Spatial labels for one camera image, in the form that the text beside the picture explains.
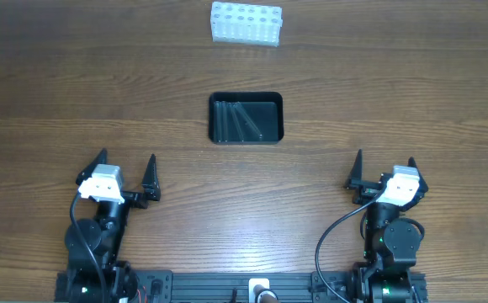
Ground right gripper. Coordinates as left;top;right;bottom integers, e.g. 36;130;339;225
343;149;430;206

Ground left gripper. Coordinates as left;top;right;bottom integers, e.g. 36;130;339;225
75;147;162;210

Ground clear test tube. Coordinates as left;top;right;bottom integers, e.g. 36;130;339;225
229;101;246;141
236;102;264;141

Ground black tray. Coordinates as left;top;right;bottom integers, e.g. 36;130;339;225
207;91;285;146

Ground white test tube rack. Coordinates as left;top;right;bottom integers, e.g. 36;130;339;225
209;1;284;48

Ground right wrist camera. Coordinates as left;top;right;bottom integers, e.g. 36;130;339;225
381;165;422;207

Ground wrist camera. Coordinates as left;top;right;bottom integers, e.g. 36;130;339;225
381;165;422;207
77;163;125;205

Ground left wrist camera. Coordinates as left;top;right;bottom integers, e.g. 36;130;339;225
77;163;125;205

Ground black cable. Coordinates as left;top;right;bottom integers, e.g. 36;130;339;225
313;189;387;303
68;191;109;302

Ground mounting rail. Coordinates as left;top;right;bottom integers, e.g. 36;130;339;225
54;269;429;303

